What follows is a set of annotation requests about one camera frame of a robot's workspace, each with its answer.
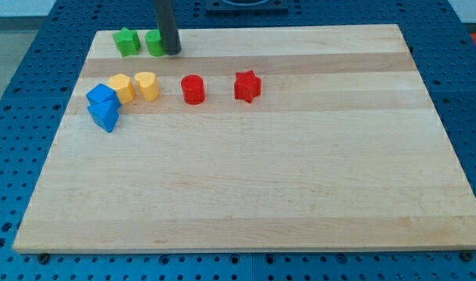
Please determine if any yellow heart block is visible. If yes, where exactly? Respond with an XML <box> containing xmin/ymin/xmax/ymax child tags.
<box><xmin>134</xmin><ymin>72</ymin><xmax>160</xmax><ymax>101</ymax></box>

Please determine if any red star block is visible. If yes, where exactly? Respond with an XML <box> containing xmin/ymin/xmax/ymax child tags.
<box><xmin>234</xmin><ymin>70</ymin><xmax>261</xmax><ymax>104</ymax></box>

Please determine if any green star block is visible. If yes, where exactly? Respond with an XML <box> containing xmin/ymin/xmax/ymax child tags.
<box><xmin>112</xmin><ymin>27</ymin><xmax>140</xmax><ymax>57</ymax></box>

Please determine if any blue cube block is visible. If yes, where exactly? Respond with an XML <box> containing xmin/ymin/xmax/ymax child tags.
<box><xmin>86</xmin><ymin>84</ymin><xmax>121</xmax><ymax>108</ymax></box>

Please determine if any red cylinder block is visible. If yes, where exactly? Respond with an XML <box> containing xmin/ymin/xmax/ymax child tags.
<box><xmin>181</xmin><ymin>74</ymin><xmax>205</xmax><ymax>105</ymax></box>

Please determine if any light wooden board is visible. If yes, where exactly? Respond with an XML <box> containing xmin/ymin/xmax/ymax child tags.
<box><xmin>13</xmin><ymin>24</ymin><xmax>476</xmax><ymax>254</ymax></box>

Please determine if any yellow hexagon block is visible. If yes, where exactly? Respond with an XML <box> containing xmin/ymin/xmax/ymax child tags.
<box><xmin>107</xmin><ymin>73</ymin><xmax>136</xmax><ymax>104</ymax></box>

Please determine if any green round block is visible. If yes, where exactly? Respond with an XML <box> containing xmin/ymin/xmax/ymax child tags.
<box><xmin>144</xmin><ymin>29</ymin><xmax>165</xmax><ymax>57</ymax></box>

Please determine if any blue triangle block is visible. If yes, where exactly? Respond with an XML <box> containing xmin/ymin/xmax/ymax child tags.
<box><xmin>87</xmin><ymin>101</ymin><xmax>119</xmax><ymax>133</ymax></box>

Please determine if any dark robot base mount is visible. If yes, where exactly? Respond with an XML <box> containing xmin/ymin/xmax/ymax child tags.
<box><xmin>204</xmin><ymin>0</ymin><xmax>289</xmax><ymax>16</ymax></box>

